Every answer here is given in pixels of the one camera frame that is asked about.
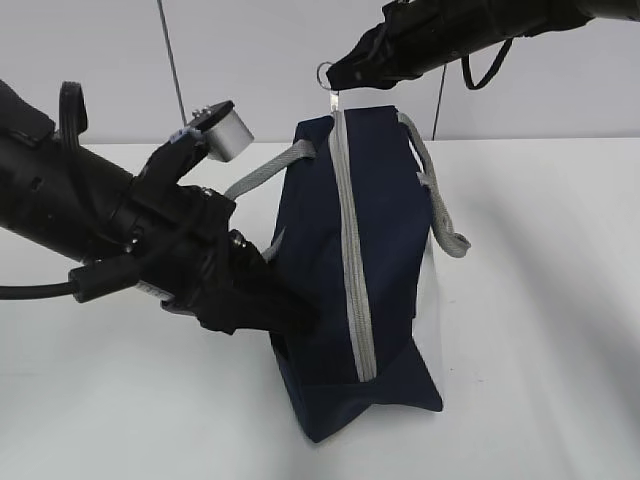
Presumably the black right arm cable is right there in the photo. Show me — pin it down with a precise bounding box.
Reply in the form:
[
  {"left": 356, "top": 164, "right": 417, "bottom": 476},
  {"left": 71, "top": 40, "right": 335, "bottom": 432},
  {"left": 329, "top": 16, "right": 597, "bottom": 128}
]
[{"left": 460, "top": 37, "right": 515, "bottom": 91}]

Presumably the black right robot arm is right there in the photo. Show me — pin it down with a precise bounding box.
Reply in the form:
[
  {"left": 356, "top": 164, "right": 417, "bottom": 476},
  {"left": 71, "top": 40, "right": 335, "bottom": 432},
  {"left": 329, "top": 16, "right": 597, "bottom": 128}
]
[{"left": 326, "top": 0, "right": 639, "bottom": 91}]

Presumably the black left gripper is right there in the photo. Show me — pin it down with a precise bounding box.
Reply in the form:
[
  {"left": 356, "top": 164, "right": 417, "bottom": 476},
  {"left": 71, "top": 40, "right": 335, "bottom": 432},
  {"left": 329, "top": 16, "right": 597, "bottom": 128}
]
[{"left": 114, "top": 144, "right": 318, "bottom": 335}]

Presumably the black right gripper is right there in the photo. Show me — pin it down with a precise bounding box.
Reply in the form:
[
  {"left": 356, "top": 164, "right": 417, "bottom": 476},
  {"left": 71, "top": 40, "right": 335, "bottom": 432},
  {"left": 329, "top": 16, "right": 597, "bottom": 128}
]
[{"left": 325, "top": 0, "right": 511, "bottom": 92}]

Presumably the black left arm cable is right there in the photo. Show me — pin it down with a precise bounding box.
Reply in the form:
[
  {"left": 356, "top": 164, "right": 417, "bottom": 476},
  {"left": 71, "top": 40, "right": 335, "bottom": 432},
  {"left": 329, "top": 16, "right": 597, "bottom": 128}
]
[{"left": 0, "top": 259, "right": 146, "bottom": 304}]

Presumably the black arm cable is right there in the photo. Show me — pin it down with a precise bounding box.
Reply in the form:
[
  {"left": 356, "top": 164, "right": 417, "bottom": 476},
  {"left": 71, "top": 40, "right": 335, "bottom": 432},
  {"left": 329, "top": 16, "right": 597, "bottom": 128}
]
[
  {"left": 460, "top": 37, "right": 515, "bottom": 91},
  {"left": 0, "top": 259, "right": 146, "bottom": 304}
]

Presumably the navy blue lunch bag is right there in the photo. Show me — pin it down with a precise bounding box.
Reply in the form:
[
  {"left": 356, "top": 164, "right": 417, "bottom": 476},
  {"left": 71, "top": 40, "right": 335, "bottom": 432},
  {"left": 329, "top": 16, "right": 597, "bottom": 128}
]
[{"left": 226, "top": 104, "right": 470, "bottom": 443}]

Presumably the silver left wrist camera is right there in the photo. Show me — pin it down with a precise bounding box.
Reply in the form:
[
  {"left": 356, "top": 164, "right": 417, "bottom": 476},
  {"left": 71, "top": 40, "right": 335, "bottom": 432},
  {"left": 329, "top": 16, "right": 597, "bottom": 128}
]
[{"left": 190, "top": 100, "right": 254, "bottom": 163}]

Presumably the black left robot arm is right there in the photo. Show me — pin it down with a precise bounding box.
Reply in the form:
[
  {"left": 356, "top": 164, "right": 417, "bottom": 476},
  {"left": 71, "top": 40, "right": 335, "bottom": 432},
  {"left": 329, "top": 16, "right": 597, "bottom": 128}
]
[{"left": 1, "top": 82, "right": 318, "bottom": 335}]

